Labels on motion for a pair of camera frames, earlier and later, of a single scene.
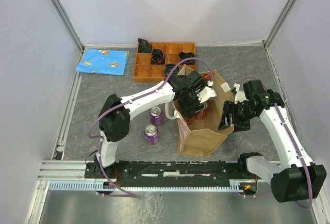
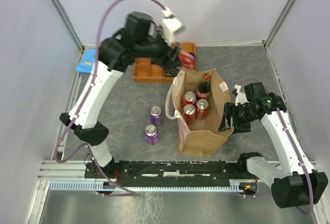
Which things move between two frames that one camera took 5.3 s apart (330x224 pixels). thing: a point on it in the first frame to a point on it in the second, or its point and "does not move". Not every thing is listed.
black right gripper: (229, 108) does not move
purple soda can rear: (155, 114) does not move
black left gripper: (188, 111) to (168, 61)
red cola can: (201, 115) does not move
